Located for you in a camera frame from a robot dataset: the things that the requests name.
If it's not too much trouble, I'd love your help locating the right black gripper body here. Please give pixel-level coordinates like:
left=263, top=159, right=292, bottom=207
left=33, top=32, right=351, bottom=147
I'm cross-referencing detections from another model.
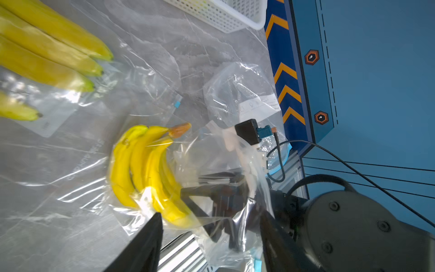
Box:
left=203, top=171, right=272, bottom=252

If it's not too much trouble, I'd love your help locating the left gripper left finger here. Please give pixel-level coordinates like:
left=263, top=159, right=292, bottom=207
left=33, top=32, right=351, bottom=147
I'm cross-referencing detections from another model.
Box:
left=104, top=213, right=163, bottom=272

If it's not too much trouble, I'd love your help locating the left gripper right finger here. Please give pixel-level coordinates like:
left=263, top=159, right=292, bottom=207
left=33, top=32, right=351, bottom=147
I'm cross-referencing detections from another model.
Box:
left=260, top=211, right=321, bottom=272

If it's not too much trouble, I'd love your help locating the bagged banana bunch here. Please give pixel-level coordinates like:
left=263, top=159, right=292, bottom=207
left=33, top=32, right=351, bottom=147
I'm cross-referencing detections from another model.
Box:
left=1, top=1, right=181, bottom=143
left=203, top=62, right=293, bottom=160
left=108, top=122, right=254, bottom=265

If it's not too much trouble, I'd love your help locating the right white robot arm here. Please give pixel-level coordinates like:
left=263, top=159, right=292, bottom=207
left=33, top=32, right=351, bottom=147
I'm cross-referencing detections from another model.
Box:
left=181, top=174, right=435, bottom=272

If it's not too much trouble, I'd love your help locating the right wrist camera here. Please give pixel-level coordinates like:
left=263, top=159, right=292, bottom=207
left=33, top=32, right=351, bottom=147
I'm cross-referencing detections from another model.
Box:
left=222, top=118, right=278, bottom=191

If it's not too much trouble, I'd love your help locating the aluminium front rail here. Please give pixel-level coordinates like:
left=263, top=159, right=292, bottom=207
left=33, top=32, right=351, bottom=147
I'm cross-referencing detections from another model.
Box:
left=158, top=153, right=304, bottom=272

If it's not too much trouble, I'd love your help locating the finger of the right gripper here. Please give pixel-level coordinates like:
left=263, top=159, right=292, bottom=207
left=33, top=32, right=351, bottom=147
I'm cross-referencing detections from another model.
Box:
left=181, top=187, right=223, bottom=238

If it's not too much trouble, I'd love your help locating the white plastic basket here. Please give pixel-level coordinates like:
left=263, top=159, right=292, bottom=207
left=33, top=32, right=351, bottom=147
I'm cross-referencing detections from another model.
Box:
left=166, top=0, right=267, bottom=34

